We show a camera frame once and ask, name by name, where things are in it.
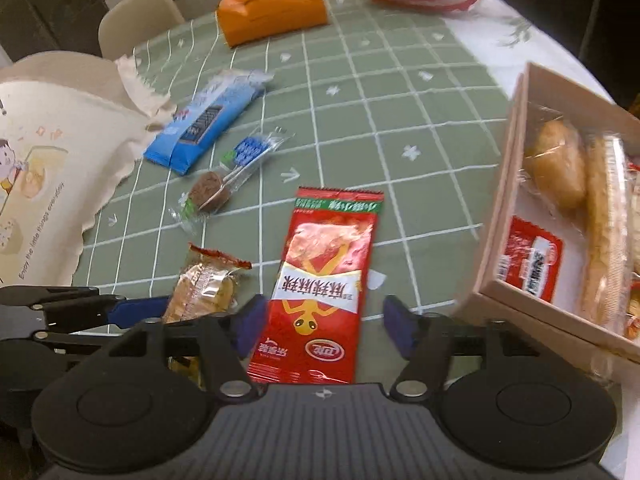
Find green checked tablecloth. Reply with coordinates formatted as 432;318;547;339
71;0;511;386

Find cream printed cloth bag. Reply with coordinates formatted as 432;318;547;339
1;51;176;285

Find beige chair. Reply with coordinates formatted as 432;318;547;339
98;0;186;61

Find orange tissue box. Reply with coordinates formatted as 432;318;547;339
217;0;329;48

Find clear chocolate cookie packet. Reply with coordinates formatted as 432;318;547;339
168;127;294;235

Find red spicy snack packet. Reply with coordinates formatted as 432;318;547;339
247;188;384;384

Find round bread in wrapper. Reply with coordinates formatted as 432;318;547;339
523;118;587;212

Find pink cardboard box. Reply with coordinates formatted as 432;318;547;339
458;63;639;388

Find small red sauce packet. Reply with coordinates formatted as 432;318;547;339
497;216;564;302

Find blue wafer snack packet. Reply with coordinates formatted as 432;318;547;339
143;70;273;176

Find long biscuit stick packet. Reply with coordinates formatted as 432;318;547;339
580;133;631;335

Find clear-wrapped cake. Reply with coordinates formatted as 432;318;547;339
162;242;253;386

